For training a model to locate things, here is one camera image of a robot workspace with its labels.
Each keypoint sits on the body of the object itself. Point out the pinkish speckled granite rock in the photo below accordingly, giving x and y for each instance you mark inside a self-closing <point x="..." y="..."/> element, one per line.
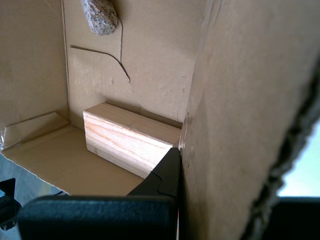
<point x="101" y="17"/>

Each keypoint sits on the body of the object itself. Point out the light wooden block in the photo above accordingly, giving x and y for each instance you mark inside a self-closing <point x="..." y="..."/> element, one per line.
<point x="125" y="142"/>

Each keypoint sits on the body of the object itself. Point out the brown cardboard box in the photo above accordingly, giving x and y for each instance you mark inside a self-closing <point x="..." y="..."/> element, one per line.
<point x="250" y="100"/>

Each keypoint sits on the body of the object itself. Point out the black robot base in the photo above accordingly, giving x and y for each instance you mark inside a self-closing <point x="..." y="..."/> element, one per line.
<point x="7" y="202"/>

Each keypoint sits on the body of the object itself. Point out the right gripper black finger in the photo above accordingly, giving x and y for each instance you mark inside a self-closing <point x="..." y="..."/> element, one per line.
<point x="300" y="220"/>
<point x="100" y="217"/>

